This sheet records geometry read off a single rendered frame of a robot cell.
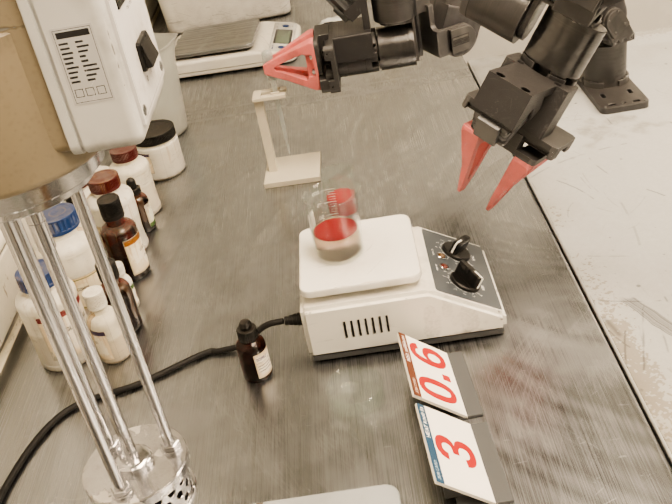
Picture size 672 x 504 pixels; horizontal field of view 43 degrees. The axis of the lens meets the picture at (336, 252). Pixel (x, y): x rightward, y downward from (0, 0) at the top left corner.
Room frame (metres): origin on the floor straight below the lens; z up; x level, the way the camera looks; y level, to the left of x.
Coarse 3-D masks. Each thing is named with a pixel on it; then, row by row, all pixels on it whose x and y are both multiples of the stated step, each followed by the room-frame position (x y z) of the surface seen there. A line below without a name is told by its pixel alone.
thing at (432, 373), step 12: (420, 348) 0.63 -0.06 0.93; (432, 348) 0.64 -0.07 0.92; (420, 360) 0.61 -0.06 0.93; (432, 360) 0.61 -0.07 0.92; (444, 360) 0.62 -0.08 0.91; (420, 372) 0.59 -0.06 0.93; (432, 372) 0.59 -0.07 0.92; (444, 372) 0.60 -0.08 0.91; (420, 384) 0.57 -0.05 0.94; (432, 384) 0.58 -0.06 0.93; (444, 384) 0.58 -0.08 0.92; (432, 396) 0.56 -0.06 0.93; (444, 396) 0.56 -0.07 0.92; (456, 396) 0.57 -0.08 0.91; (456, 408) 0.55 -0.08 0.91
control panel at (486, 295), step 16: (432, 240) 0.76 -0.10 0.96; (448, 240) 0.77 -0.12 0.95; (432, 256) 0.72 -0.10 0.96; (448, 256) 0.73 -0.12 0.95; (480, 256) 0.75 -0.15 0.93; (432, 272) 0.69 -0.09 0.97; (448, 272) 0.70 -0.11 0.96; (480, 272) 0.72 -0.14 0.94; (448, 288) 0.67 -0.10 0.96; (480, 288) 0.69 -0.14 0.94; (496, 304) 0.66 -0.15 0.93
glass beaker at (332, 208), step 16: (320, 176) 0.75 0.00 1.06; (304, 192) 0.74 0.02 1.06; (320, 192) 0.75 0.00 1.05; (336, 192) 0.75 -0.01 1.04; (352, 192) 0.74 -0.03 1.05; (320, 208) 0.70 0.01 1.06; (336, 208) 0.70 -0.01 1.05; (352, 208) 0.71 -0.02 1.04; (320, 224) 0.71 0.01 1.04; (336, 224) 0.70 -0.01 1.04; (352, 224) 0.71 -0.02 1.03; (320, 240) 0.71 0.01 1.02; (336, 240) 0.70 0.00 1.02; (352, 240) 0.71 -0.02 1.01; (320, 256) 0.71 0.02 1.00; (336, 256) 0.70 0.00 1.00; (352, 256) 0.70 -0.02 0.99
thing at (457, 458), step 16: (432, 416) 0.53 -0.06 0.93; (432, 432) 0.51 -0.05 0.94; (448, 432) 0.52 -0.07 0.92; (464, 432) 0.52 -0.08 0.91; (448, 448) 0.49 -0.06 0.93; (464, 448) 0.50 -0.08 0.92; (448, 464) 0.47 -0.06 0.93; (464, 464) 0.48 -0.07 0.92; (448, 480) 0.46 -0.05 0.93; (464, 480) 0.46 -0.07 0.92; (480, 480) 0.47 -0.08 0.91
